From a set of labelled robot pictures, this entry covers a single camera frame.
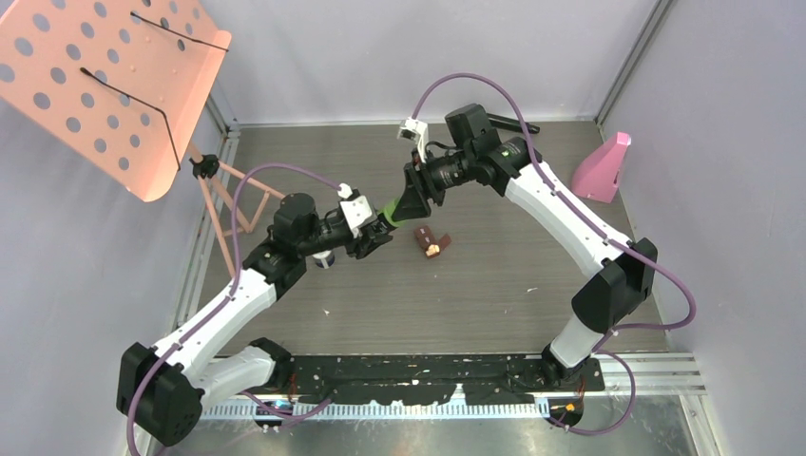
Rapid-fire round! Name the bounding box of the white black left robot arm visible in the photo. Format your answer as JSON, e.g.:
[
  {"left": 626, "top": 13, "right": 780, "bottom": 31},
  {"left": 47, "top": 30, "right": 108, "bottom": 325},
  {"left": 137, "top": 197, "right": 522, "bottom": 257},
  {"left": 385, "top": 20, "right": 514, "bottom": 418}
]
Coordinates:
[{"left": 116, "top": 191, "right": 398, "bottom": 447}]

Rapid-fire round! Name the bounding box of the black microphone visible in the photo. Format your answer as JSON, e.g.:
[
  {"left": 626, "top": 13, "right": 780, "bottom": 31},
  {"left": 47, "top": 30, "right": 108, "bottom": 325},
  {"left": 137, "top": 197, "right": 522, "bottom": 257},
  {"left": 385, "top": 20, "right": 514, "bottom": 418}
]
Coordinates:
[{"left": 488, "top": 114, "right": 541, "bottom": 135}]

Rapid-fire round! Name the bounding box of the pink wedge object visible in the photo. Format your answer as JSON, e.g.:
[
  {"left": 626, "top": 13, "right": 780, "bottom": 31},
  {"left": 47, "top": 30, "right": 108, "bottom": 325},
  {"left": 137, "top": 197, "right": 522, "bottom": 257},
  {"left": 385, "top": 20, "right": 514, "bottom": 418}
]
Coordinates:
[{"left": 570, "top": 132, "right": 631, "bottom": 203}]

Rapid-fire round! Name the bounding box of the brown translucent pill container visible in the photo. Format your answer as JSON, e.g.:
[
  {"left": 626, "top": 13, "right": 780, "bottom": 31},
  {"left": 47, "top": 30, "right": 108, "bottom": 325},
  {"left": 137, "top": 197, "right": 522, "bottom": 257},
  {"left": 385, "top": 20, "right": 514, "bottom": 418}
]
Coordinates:
[{"left": 413, "top": 225, "right": 452, "bottom": 259}]

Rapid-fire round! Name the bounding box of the green bottle cap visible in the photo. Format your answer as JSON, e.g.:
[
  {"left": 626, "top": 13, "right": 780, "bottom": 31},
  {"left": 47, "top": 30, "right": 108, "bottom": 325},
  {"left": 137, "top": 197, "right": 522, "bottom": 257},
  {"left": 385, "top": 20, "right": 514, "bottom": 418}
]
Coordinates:
[{"left": 381, "top": 199, "right": 403, "bottom": 229}]

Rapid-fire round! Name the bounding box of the green black pill bottle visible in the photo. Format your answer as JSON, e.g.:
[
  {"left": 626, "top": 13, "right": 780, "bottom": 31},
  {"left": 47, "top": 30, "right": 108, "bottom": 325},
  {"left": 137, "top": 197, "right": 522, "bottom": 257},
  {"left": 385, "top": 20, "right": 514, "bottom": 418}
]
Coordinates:
[{"left": 372, "top": 211, "right": 395, "bottom": 232}]

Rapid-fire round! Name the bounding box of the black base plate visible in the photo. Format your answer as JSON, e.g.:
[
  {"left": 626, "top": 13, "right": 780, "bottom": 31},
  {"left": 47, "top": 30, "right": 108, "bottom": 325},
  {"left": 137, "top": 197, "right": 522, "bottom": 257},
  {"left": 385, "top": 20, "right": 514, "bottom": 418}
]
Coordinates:
[{"left": 265, "top": 354, "right": 605, "bottom": 406}]

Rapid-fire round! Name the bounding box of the white capped pill bottle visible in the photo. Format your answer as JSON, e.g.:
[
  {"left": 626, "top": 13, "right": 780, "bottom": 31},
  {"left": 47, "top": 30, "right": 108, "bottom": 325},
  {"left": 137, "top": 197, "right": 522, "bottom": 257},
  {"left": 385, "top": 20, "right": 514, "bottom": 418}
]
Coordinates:
[{"left": 312, "top": 250, "right": 336, "bottom": 269}]

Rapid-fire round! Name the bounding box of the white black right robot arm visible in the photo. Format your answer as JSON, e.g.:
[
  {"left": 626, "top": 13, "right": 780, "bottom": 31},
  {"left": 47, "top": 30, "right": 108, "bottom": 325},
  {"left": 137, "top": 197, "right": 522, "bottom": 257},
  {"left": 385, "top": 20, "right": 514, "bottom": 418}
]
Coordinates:
[{"left": 386, "top": 104, "right": 658, "bottom": 390}]

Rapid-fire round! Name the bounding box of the pink music stand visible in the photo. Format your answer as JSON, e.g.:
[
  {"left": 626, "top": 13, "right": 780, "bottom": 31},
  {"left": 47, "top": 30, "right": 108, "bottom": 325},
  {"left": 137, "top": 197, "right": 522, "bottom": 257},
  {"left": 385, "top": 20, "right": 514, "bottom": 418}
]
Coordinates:
[{"left": 1, "top": 0, "right": 257, "bottom": 272}]

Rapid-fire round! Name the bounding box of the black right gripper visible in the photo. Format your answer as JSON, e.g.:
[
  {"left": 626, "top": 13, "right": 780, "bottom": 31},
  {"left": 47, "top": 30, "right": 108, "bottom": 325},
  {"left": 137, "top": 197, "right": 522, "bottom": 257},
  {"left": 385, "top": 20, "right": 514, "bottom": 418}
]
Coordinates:
[{"left": 392, "top": 149, "right": 472, "bottom": 224}]

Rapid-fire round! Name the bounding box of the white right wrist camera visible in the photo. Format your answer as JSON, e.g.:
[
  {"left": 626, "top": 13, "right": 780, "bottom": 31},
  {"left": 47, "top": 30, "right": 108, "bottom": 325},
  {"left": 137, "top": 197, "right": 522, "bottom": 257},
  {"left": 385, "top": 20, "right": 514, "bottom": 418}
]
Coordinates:
[{"left": 397, "top": 117, "right": 429, "bottom": 163}]

